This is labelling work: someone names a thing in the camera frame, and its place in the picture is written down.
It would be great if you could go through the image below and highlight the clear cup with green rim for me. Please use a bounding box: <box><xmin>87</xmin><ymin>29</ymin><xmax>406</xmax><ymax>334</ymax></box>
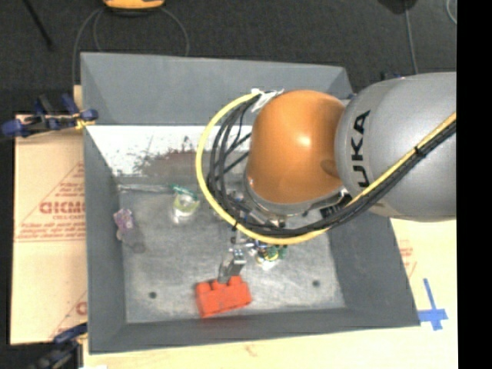
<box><xmin>168</xmin><ymin>184</ymin><xmax>201</xmax><ymax>223</ymax></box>

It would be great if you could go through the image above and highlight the orange-red toy brick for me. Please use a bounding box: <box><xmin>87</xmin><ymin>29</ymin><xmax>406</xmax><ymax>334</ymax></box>
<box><xmin>194</xmin><ymin>275</ymin><xmax>254</xmax><ymax>319</ymax></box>

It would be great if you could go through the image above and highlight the brown cardboard board, red print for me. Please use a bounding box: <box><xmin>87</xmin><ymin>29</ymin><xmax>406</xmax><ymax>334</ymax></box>
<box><xmin>9</xmin><ymin>113</ymin><xmax>457</xmax><ymax>346</ymax></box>

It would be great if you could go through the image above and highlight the clear bottle with purple label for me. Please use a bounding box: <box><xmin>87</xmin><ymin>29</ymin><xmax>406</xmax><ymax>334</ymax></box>
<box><xmin>112</xmin><ymin>207</ymin><xmax>148</xmax><ymax>254</ymax></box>

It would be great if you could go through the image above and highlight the grey metal bin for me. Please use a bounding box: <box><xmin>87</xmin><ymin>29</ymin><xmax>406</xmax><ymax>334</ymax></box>
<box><xmin>79</xmin><ymin>52</ymin><xmax>421</xmax><ymax>353</ymax></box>

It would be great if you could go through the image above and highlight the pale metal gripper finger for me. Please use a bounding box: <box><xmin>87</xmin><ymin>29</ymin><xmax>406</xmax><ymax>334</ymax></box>
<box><xmin>229</xmin><ymin>248</ymin><xmax>248</xmax><ymax>281</ymax></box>
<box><xmin>217</xmin><ymin>252</ymin><xmax>235</xmax><ymax>285</ymax></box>

